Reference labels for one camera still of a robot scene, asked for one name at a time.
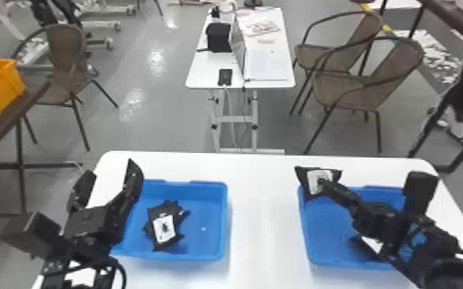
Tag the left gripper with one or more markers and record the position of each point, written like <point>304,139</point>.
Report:
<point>90,226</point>

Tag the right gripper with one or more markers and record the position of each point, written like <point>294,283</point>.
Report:
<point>377,222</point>

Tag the black part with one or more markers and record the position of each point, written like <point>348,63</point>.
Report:
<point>310,177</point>
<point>165,226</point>

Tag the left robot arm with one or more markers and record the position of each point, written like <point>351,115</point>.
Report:
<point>79,266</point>

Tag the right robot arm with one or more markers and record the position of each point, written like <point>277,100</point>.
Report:
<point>437,258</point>

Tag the blue tray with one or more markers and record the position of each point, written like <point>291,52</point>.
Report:
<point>203,226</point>
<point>328,230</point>

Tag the brown chair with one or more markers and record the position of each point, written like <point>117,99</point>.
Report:
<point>338,54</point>
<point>64,64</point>
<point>360,89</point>

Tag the white side table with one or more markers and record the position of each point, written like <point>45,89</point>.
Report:
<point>207,68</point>

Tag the white box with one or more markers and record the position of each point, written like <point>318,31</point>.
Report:
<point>266,52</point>

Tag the black phone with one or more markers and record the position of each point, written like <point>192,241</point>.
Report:
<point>225,76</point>

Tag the black box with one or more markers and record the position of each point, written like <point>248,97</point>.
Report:
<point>218,37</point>

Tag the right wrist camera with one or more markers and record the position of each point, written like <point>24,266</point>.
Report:
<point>419,193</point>

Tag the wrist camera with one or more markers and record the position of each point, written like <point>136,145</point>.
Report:
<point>27,236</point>
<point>419,193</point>

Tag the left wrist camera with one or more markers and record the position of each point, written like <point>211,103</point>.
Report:
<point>27,236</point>

